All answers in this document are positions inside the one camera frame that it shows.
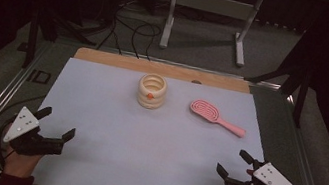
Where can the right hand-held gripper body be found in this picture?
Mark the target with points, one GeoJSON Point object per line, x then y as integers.
{"type": "Point", "coordinates": [270, 177]}

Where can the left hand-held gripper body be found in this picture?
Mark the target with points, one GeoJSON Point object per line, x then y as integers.
{"type": "Point", "coordinates": [22, 126]}

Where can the pink hairbrush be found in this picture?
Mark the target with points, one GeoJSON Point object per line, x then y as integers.
{"type": "Point", "coordinates": [205, 110]}

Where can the cream ribbed cup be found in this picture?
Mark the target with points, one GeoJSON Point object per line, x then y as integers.
{"type": "Point", "coordinates": [150, 101]}

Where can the person's left hand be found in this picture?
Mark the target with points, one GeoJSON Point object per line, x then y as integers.
{"type": "Point", "coordinates": [20, 164]}

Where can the black metal stand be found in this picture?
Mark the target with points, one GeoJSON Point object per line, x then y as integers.
{"type": "Point", "coordinates": [32, 40]}
{"type": "Point", "coordinates": [300, 95]}

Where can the white table mat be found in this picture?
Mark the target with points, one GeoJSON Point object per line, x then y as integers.
{"type": "Point", "coordinates": [142, 153]}

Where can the white metal stand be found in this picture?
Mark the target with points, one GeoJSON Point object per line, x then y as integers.
{"type": "Point", "coordinates": [214, 4]}

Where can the black floor bracket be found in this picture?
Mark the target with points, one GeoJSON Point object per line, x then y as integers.
{"type": "Point", "coordinates": [39, 76]}

